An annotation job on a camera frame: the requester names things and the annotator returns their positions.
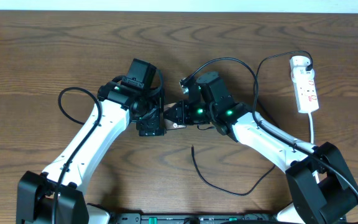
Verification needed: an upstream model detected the white power strip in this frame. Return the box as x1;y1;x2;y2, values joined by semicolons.
290;55;319;114

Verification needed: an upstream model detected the black charger cable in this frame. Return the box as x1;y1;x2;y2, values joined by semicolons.
191;50;314;197

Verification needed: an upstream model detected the white power strip cord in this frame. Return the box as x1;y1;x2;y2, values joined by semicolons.
307;111;316;144

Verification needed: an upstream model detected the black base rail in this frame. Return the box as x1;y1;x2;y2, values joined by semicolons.
109;213;277;224

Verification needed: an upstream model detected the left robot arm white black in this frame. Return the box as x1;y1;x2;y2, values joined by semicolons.
16;78;164;224

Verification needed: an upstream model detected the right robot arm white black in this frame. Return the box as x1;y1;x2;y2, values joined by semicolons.
163;72;358;223

